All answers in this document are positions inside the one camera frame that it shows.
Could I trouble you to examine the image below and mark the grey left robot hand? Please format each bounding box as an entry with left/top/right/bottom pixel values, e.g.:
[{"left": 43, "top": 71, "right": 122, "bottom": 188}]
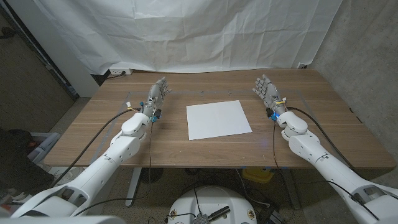
[{"left": 141, "top": 77, "right": 172, "bottom": 118}]

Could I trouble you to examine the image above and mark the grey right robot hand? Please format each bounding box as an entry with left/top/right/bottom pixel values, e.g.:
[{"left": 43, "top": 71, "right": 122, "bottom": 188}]
[{"left": 252, "top": 73, "right": 287, "bottom": 116}]

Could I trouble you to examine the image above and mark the small canvas paper sheet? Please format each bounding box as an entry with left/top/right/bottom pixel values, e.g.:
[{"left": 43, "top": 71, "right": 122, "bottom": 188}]
[{"left": 185, "top": 100, "right": 253, "bottom": 141}]

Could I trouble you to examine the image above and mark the white power strip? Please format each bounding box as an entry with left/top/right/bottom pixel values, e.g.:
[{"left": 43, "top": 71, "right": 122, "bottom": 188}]
[{"left": 108, "top": 68, "right": 134, "bottom": 76}]

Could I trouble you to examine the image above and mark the white crumpled backdrop sheet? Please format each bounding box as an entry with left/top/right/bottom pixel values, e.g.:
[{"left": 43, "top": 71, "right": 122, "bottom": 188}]
[{"left": 30, "top": 0, "right": 343, "bottom": 75}]

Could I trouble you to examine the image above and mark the yellow plastic object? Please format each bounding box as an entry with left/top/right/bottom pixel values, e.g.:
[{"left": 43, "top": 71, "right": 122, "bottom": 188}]
[{"left": 241, "top": 167, "right": 275, "bottom": 184}]

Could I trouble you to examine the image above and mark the white table leg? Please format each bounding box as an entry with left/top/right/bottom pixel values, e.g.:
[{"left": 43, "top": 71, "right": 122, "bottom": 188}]
[{"left": 124, "top": 167, "right": 143, "bottom": 208}]

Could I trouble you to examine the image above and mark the grey table leg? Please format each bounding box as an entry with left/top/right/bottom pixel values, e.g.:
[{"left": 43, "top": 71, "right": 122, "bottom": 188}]
[{"left": 281, "top": 167, "right": 302, "bottom": 210}]

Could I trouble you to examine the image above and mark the white sneaker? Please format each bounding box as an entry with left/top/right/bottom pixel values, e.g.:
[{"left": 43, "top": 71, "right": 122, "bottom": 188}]
[{"left": 52, "top": 167, "right": 85, "bottom": 187}]

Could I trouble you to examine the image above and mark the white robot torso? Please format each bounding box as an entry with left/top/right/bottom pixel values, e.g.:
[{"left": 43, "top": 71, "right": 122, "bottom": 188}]
[{"left": 167, "top": 185, "right": 258, "bottom": 224}]

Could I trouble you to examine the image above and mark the clear plastic storage bin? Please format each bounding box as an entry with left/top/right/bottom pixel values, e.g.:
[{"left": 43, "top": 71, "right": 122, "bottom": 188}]
[{"left": 27, "top": 132, "right": 62, "bottom": 164}]

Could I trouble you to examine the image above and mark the black tool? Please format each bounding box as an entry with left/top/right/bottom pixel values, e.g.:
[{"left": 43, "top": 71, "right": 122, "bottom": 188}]
[{"left": 208, "top": 205, "right": 231, "bottom": 222}]

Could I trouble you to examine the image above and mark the black bag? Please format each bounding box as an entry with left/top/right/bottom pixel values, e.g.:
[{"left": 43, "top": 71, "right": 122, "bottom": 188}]
[{"left": 0, "top": 128, "right": 55, "bottom": 195}]

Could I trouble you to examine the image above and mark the black power strip cable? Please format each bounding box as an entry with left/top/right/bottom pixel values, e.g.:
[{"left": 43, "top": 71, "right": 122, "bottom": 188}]
[{"left": 105, "top": 71, "right": 127, "bottom": 80}]

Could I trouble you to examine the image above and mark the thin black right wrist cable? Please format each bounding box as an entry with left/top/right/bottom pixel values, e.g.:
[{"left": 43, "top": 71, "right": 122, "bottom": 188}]
[{"left": 272, "top": 120, "right": 382, "bottom": 222}]

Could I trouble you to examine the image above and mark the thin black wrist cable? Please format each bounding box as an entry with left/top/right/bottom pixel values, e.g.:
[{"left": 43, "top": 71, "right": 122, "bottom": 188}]
[
  {"left": 272, "top": 120, "right": 382, "bottom": 222},
  {"left": 73, "top": 119, "right": 155, "bottom": 217}
]

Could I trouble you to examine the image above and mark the thin black left wrist cable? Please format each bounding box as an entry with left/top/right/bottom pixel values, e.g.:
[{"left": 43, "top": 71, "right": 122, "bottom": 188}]
[{"left": 73, "top": 119, "right": 155, "bottom": 217}]

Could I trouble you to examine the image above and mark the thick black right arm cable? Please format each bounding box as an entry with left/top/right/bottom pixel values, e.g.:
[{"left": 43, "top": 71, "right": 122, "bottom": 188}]
[{"left": 285, "top": 106, "right": 361, "bottom": 177}]

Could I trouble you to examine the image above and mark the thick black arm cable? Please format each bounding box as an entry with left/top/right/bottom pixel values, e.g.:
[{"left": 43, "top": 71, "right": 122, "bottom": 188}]
[
  {"left": 48, "top": 107, "right": 142, "bottom": 189},
  {"left": 285, "top": 106, "right": 361, "bottom": 177}
]

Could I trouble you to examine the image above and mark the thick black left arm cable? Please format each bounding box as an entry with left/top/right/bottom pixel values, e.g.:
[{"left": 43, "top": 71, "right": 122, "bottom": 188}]
[{"left": 48, "top": 107, "right": 142, "bottom": 189}]

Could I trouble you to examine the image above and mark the white wall panel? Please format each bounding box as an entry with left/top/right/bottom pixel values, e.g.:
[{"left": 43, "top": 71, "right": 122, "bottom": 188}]
[{"left": 6, "top": 0, "right": 100, "bottom": 98}]

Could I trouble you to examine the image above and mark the black torso cable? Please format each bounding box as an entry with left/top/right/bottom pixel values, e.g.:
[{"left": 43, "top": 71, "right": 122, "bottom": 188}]
[{"left": 164, "top": 186, "right": 205, "bottom": 222}]

